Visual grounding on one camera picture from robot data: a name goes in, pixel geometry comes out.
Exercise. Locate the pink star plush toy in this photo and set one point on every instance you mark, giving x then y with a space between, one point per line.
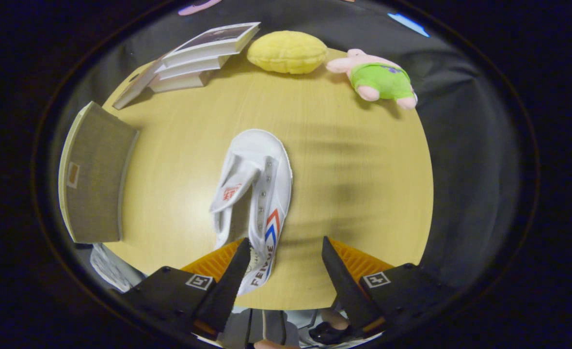
380 80

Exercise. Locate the brown cover book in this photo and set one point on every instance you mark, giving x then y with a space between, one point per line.
131 92

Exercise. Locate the white canvas shoe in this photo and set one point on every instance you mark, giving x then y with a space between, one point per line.
254 150

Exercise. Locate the person's grey clothing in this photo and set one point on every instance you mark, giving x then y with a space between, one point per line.
240 329

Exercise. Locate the white book with portrait cover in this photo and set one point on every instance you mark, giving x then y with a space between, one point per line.
213 41

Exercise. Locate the yellow plush cushion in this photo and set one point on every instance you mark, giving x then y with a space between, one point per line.
287 52

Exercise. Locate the pale brown edged book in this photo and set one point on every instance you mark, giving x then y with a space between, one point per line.
177 82

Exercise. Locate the person's black shoe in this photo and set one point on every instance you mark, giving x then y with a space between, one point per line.
329 333

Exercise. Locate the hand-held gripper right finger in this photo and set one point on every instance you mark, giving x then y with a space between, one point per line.
346 291

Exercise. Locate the grey fabric storage box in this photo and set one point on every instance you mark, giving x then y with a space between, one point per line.
97 179

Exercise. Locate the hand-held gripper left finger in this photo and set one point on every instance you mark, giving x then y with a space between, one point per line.
228 291

